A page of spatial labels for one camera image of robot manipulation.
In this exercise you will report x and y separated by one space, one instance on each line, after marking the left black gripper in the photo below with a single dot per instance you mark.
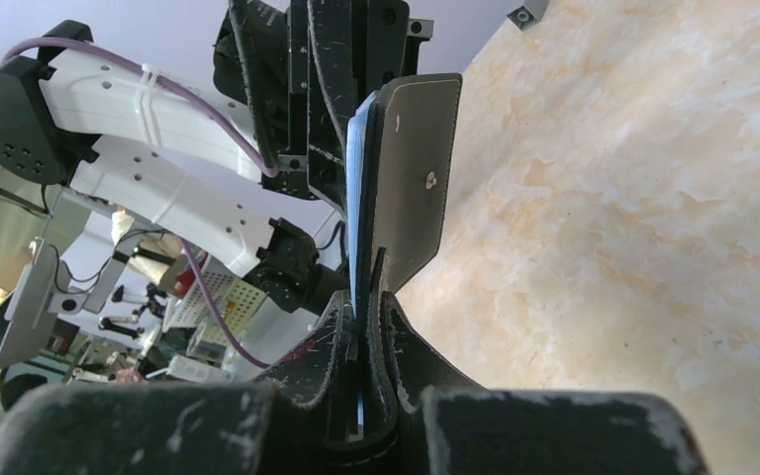
355 47

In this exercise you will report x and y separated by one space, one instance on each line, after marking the small grey tool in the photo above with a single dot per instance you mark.
525 14

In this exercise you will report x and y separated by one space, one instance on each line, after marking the white perforated basket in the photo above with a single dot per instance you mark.
236 299

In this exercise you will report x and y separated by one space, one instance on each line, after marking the black leather card holder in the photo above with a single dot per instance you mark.
397 165

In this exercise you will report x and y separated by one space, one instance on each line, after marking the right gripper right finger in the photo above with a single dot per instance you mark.
448 424

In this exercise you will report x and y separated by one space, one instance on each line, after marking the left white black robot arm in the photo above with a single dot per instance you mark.
98 124

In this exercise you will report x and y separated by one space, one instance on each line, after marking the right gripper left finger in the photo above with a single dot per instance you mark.
282 422

